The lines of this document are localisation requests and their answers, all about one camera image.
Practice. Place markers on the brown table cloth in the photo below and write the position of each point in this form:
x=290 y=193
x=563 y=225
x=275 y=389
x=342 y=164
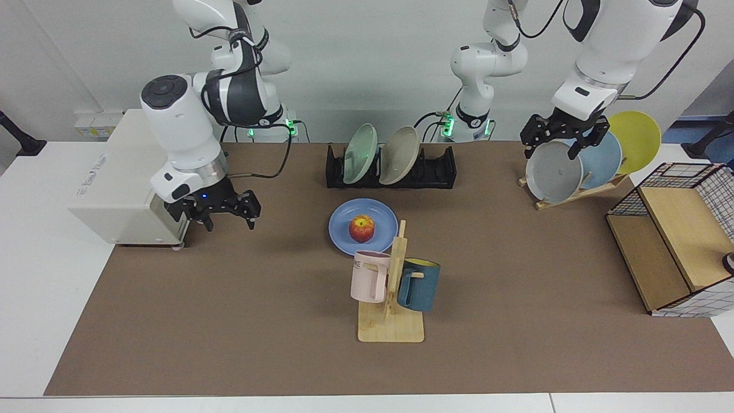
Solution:
x=258 y=321

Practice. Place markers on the pale toaster oven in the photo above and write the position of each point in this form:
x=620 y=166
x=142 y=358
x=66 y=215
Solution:
x=114 y=195

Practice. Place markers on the black clamp stand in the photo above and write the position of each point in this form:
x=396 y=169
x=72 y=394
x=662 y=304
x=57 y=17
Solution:
x=702 y=146
x=23 y=143

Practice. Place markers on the light blue plate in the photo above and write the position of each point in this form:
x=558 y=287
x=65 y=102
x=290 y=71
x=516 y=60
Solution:
x=602 y=158

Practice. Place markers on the beige plate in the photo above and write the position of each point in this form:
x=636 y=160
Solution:
x=400 y=155

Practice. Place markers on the pale green plate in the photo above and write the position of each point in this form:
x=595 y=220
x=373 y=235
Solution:
x=361 y=152

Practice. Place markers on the black dish rack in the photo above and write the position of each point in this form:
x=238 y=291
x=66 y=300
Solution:
x=436 y=172

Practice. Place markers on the red yellow apple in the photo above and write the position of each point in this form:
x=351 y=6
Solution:
x=362 y=228

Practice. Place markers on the grey plate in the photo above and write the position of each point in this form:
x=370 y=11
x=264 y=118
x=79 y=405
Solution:
x=550 y=175

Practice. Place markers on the teal mug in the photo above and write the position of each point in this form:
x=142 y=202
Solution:
x=424 y=287

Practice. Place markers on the wooden cup stand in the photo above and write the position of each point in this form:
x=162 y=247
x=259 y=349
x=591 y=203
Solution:
x=393 y=327

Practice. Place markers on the pink mug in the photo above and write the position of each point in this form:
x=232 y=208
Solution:
x=367 y=275

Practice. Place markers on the yellow plate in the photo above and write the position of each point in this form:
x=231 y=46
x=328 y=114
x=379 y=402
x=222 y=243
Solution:
x=636 y=137

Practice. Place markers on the wooden plate rack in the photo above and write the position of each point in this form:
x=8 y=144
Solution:
x=596 y=188

